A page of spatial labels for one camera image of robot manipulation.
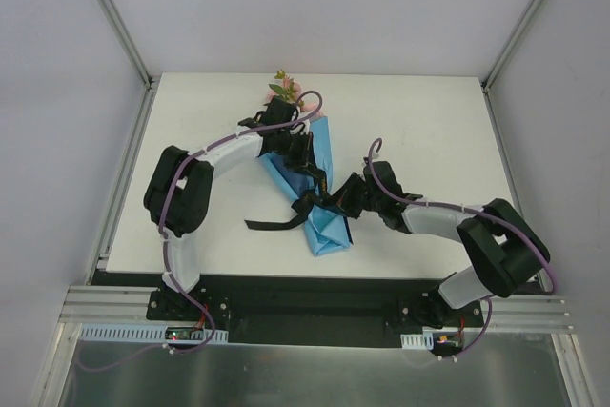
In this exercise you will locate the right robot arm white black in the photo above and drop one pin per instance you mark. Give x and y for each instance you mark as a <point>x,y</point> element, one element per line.
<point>503,251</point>

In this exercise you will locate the white cable duct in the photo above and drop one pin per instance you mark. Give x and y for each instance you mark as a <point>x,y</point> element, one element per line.
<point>423,341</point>
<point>151,334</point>

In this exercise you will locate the fake flower stem pink roses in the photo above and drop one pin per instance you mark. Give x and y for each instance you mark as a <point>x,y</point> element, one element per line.
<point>285,87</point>

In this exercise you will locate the aluminium front rail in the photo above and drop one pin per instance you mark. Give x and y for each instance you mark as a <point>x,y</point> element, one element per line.
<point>536,314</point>

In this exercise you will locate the black ribbon gold lettering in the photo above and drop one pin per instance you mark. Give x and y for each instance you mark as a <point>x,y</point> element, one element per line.
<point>308,193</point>

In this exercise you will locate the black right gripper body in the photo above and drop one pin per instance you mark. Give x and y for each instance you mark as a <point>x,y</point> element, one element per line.
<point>354,193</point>

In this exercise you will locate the left aluminium frame post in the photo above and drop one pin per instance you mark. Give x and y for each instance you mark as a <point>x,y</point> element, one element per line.
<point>122,34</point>

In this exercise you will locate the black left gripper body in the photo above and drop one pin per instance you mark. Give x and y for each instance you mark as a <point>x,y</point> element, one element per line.
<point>301,155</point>

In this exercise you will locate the right white cable duct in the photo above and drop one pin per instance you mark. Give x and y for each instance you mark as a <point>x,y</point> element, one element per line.
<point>423,341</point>

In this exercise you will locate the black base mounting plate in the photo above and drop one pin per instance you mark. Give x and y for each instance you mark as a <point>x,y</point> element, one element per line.
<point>311,311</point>

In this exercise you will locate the left white cable duct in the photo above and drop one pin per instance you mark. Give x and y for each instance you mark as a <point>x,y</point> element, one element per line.
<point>151,334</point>

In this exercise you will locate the right aluminium frame post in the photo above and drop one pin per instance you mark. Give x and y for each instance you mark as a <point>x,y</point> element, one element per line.
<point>516,35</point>

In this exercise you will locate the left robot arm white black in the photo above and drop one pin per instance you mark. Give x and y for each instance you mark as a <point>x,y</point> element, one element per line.
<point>179,192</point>

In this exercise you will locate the aluminium frame post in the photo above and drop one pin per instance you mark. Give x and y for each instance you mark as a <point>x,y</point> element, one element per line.
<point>516,35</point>
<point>122,34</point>

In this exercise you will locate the blue wrapping paper sheet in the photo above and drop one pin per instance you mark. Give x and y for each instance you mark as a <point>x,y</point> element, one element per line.
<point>326,232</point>

